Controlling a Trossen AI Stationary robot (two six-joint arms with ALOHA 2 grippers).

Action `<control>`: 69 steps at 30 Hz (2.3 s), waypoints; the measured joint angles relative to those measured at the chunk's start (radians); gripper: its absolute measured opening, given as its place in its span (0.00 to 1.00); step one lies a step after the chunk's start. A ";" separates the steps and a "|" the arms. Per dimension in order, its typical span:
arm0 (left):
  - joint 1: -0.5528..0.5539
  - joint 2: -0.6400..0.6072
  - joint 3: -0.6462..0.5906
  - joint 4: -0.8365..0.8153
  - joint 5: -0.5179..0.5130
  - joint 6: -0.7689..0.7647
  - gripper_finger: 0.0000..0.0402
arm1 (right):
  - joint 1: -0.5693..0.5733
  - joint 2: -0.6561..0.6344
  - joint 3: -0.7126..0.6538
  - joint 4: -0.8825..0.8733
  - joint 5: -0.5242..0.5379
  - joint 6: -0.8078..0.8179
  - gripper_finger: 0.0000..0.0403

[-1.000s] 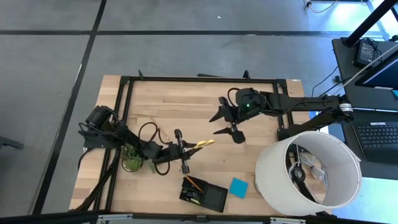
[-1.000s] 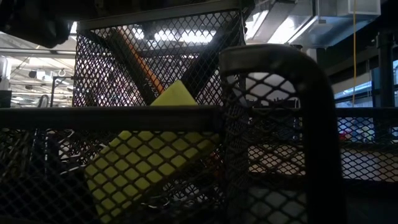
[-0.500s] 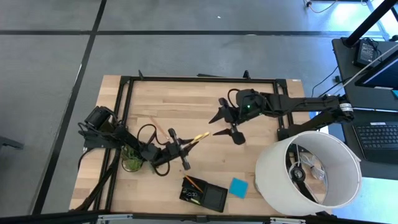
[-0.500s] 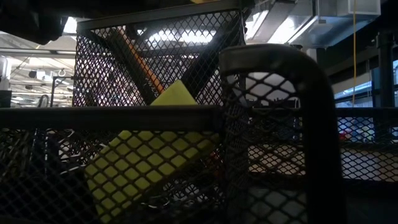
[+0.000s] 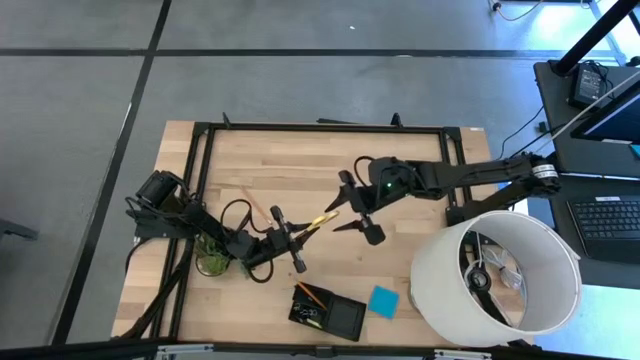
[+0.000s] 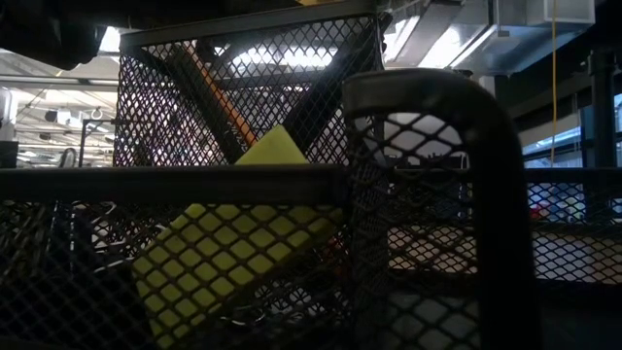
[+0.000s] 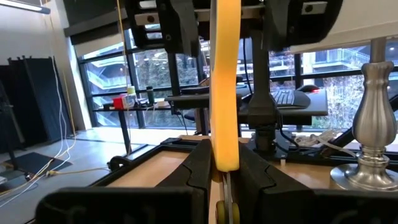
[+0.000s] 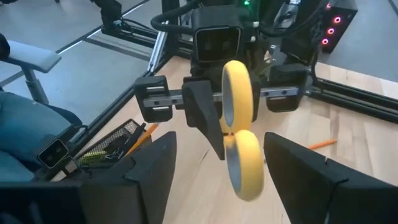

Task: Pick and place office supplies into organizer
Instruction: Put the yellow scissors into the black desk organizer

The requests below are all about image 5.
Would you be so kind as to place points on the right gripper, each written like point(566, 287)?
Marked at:
point(385, 185)

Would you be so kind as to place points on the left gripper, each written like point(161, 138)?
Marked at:
point(280, 245)

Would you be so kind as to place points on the orange pencil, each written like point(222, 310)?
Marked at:
point(312, 297)
point(256, 204)

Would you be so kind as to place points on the black binder clip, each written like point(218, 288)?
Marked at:
point(305, 312)

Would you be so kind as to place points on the black mesh desk organizer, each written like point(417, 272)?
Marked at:
point(345, 317)

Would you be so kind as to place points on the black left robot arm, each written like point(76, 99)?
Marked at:
point(200, 217)

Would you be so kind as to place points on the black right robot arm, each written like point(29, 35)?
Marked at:
point(475, 172)

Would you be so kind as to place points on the potted succulent plant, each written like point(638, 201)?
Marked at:
point(212, 260)

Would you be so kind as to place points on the blue sticky note pad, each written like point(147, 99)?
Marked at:
point(384, 302)

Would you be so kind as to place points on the white drum lamp shade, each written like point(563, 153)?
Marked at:
point(440, 300)

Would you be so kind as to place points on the black side desk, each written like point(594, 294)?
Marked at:
point(560, 240)
point(555, 125)

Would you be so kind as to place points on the white rod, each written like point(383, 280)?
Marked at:
point(575, 121)

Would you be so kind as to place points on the black keyboard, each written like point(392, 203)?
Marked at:
point(605, 225)

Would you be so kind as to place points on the black rig crossbar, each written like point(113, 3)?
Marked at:
point(75, 352)

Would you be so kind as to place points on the black power adapter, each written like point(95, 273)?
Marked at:
point(587, 85)

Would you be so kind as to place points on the computer monitor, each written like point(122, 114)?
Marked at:
point(615, 122)

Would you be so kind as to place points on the grey furniture leg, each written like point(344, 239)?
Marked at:
point(17, 231)

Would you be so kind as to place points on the black aluminium table frame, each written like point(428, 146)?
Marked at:
point(325, 128)

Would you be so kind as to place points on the black upright post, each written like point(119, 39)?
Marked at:
point(595, 37)

